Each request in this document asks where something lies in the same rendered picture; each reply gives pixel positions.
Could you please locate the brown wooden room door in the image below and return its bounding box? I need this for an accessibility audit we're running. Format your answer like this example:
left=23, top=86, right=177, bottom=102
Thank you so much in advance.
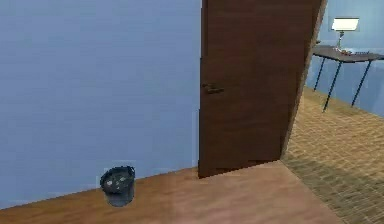
left=197, top=0, right=328, bottom=179

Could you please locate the dark table with black legs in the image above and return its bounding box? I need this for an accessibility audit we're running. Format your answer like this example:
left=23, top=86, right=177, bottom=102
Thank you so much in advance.
left=311, top=44, right=384, bottom=113

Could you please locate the dark grey waste bin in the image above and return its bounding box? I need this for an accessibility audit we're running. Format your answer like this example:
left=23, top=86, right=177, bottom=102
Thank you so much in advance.
left=99, top=165, right=137, bottom=208

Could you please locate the dark door lever handle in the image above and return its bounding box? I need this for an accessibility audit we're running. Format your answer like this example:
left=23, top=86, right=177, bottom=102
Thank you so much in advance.
left=201, top=82, right=225, bottom=95

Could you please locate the white shade table lamp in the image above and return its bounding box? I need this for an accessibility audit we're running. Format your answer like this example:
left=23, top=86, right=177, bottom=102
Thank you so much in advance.
left=330, top=16, right=361, bottom=53

